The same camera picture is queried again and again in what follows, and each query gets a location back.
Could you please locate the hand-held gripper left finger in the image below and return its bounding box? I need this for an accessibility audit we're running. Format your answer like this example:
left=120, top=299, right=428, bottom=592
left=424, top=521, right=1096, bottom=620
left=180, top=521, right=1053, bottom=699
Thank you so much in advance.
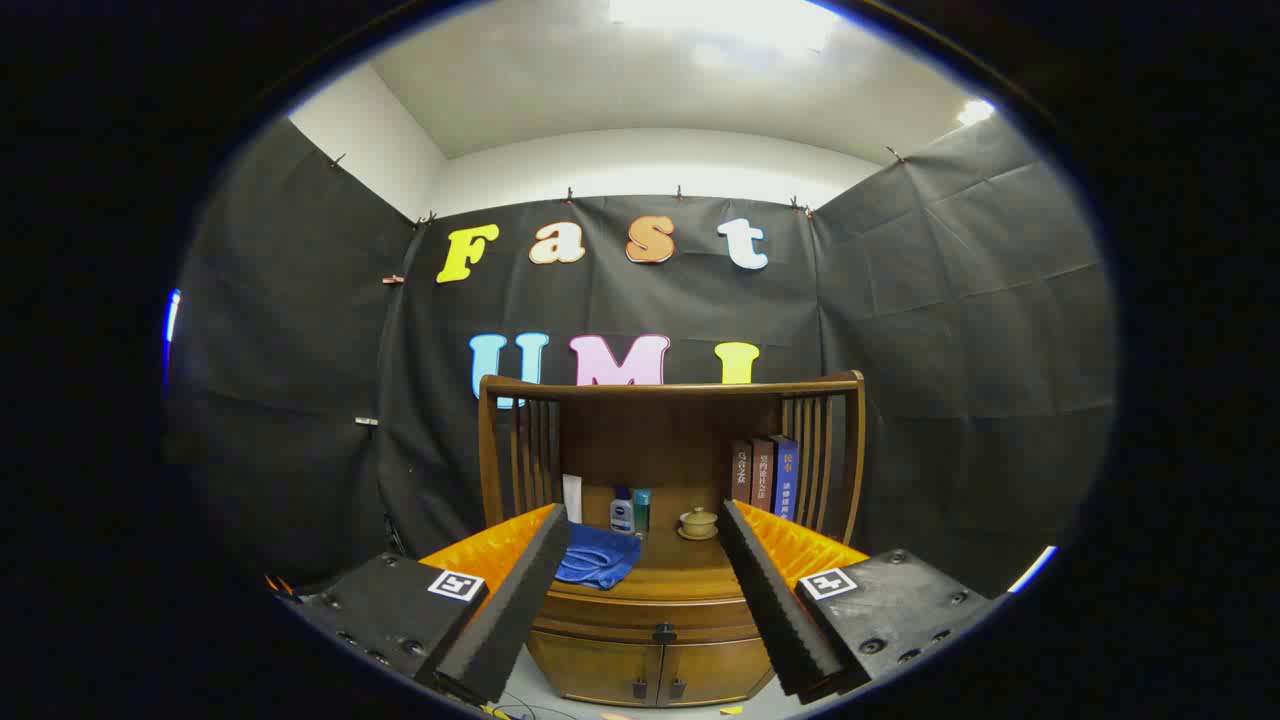
left=275, top=503, right=571, bottom=706

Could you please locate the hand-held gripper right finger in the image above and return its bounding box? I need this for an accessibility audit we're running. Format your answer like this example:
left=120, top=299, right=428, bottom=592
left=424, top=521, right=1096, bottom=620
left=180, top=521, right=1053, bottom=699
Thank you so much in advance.
left=720, top=500, right=1006, bottom=704

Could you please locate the wooden drawer with black knob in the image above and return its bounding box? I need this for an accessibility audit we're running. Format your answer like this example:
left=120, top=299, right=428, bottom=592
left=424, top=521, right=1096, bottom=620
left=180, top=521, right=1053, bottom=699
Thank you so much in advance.
left=533, top=583, right=773, bottom=646

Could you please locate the wooden cabinet door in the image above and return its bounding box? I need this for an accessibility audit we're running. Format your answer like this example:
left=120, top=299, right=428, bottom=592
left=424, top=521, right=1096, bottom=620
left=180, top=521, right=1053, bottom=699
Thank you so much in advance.
left=658, top=640, right=777, bottom=707
left=527, top=630, right=663, bottom=707

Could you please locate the wooden countertop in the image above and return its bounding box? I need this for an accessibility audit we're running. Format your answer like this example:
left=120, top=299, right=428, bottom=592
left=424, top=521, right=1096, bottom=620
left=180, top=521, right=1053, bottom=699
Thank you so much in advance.
left=545, top=528, right=748, bottom=601

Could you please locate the wooden cabinet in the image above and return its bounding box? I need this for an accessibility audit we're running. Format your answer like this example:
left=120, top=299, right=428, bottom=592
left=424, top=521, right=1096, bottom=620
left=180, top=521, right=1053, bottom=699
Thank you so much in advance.
left=477, top=372, right=867, bottom=709

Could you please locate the blue folded towel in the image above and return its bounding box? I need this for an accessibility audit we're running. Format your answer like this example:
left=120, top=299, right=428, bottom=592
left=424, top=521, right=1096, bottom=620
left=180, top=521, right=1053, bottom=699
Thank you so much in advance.
left=555, top=521, right=643, bottom=591

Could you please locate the blue book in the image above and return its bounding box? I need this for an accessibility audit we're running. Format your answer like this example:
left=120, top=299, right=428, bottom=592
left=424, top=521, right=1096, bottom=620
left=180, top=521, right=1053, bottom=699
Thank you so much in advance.
left=772, top=435, right=800, bottom=521

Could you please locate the reddish brown book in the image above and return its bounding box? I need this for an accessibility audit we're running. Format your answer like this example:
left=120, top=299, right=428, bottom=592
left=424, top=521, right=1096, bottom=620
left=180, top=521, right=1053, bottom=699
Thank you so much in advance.
left=750, top=437, right=777, bottom=513

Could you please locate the black backdrop cloth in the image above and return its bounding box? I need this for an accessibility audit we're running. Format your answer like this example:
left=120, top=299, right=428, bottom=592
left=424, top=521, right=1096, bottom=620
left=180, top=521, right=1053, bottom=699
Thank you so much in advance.
left=165, top=115, right=1118, bottom=601

